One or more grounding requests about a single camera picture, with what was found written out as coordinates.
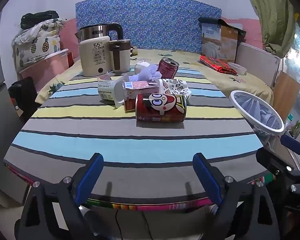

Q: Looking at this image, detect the white board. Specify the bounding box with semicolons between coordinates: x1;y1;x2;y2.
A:
235;42;282;88

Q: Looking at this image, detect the pineapple print bedding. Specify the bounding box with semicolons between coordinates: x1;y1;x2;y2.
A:
12;17;67;68

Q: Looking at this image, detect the striped tablecloth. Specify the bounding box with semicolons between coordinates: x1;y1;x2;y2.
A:
3;67;265;205

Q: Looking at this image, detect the blue floral board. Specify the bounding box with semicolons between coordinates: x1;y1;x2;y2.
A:
75;0;222;54

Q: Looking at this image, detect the clear plastic container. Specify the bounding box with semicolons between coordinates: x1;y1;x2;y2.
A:
227;62;247;76

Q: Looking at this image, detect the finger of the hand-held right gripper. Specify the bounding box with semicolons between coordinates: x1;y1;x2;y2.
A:
256;148;300;193
281;134;300;161

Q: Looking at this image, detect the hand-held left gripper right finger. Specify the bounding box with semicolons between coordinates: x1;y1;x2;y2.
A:
192;152;280;240

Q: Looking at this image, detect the crushed white paper cup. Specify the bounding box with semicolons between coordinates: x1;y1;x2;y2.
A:
135;61;150;74

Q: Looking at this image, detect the black luggage case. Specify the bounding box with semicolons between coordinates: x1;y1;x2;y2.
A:
9;76;37;120

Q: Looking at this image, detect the red cartoon face can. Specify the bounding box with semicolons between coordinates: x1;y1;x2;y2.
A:
135;93;187;123

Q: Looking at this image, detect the pink storage box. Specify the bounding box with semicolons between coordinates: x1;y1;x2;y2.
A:
19;49;70;100

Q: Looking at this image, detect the cream steel electric kettle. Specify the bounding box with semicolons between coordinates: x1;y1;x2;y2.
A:
75;23;124;77

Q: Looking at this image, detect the wooden board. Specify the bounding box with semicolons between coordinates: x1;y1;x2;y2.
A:
272;71;300;120

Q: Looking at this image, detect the white rimmed trash bin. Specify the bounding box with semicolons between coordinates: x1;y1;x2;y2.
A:
229;90;285;147

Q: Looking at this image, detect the grey refrigerator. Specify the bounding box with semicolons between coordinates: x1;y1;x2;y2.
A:
0;12;28;208

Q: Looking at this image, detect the orange pink small carton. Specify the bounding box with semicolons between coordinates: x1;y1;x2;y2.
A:
122;81;160;112

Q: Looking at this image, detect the black bag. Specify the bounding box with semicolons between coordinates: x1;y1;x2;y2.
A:
20;10;60;30

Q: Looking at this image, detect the red soda can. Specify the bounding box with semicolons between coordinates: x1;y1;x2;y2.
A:
157;57;180;79

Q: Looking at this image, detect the white milk carton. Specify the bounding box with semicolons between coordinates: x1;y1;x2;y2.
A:
97;79;127;109

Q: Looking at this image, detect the cream brown jug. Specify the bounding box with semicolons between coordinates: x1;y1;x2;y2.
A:
109;39;132;73

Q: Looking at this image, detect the green curtain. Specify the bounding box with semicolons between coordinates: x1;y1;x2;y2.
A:
241;0;297;58

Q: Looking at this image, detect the red plaid cloth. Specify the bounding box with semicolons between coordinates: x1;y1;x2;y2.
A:
199;55;238;75

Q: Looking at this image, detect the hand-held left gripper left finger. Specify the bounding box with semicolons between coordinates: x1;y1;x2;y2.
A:
14;153;104;240

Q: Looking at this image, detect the printed paper cup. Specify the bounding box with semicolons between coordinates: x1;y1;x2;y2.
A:
158;78;192;100

